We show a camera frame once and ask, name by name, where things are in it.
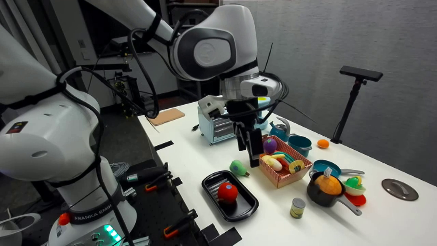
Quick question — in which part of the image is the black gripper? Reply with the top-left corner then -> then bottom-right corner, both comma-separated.
225,96 -> 266,170

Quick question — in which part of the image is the orange plush vegetable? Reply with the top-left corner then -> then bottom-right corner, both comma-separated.
314,166 -> 344,197

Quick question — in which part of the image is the green plush vegetable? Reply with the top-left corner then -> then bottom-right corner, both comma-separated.
228,159 -> 251,179

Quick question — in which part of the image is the teal toy pot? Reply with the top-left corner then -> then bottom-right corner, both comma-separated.
287,134 -> 314,159

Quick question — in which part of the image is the red plush tomato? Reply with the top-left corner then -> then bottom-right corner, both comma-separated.
216,181 -> 240,205

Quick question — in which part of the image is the dark grey toy pot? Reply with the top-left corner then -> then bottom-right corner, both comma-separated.
305,171 -> 365,218

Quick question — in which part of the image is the purple toy eggplant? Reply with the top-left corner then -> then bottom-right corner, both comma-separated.
262,137 -> 279,156

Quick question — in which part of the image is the yellow toy corn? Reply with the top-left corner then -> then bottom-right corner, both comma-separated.
262,155 -> 285,174

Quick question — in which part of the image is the teal toy kettle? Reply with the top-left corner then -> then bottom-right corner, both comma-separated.
268,116 -> 294,144

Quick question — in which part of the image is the light blue toaster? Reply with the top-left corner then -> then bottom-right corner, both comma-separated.
197,95 -> 270,146

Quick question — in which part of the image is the striped toy food piece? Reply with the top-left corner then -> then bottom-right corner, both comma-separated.
272,152 -> 298,168

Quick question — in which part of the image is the round yellow toy slice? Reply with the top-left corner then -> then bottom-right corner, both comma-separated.
288,159 -> 307,177

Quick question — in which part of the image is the black grill tray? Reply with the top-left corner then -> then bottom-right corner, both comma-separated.
201,170 -> 261,223

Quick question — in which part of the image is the blue bowl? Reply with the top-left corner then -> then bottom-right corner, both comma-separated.
311,159 -> 366,179

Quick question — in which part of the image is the brown cardboard piece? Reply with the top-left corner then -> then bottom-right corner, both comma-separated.
146,107 -> 187,127

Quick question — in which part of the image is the long black tape strip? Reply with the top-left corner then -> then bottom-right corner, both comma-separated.
208,226 -> 243,246

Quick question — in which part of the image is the short black tape strip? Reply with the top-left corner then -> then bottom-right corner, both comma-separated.
199,223 -> 221,244

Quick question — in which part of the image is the green white toy food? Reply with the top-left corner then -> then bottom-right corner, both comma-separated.
343,174 -> 367,198

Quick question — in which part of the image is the red emergency stop button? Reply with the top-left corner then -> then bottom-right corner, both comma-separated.
56,212 -> 72,227

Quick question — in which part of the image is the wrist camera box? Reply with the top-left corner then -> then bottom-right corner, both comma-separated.
239,74 -> 273,100

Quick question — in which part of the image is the orange handled black clamp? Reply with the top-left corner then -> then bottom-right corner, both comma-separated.
143,170 -> 184,194
161,208 -> 201,241

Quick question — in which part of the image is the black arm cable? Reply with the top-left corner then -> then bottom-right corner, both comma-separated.
128,26 -> 161,121

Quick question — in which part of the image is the black camera on stand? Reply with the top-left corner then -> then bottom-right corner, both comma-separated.
329,64 -> 385,146

